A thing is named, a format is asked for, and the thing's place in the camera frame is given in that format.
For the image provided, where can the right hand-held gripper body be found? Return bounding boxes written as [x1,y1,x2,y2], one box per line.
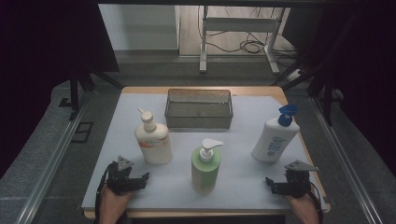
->
[275,160,320,199]

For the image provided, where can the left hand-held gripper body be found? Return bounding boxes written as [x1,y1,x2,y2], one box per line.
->
[106,155,148,197]

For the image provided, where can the cream pump bottle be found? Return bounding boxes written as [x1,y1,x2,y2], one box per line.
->
[134,107,174,165]

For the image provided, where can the person's left hand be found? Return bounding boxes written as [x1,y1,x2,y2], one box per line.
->
[99,184,136,217]

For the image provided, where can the person's right hand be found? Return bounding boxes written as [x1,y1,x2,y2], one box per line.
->
[283,189,321,217]

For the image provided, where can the white bottle with blue pump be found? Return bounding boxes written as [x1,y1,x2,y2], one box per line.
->
[250,104,301,163]

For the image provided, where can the green pump bottle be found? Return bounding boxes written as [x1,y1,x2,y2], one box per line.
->
[191,137,224,197]

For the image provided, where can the black metal stand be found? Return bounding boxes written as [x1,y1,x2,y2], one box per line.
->
[270,60,345,127]
[58,66,125,121]

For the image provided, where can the white power strip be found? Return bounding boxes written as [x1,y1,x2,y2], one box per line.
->
[287,69,304,82]

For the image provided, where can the black curtain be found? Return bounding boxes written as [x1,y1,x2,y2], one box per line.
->
[288,0,396,176]
[0,0,120,180]

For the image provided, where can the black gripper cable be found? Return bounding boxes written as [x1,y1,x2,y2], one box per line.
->
[306,180,325,224]
[93,161,117,224]

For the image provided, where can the aluminium rail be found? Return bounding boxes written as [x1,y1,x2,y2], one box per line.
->
[310,95,383,224]
[14,92,92,224]

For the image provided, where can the dark wire mesh basket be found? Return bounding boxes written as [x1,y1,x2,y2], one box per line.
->
[163,88,234,130]

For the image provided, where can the black floor cables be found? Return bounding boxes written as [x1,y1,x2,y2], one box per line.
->
[205,29,300,68]

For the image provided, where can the white metal desk frame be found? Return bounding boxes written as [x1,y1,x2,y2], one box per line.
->
[199,5,291,76]

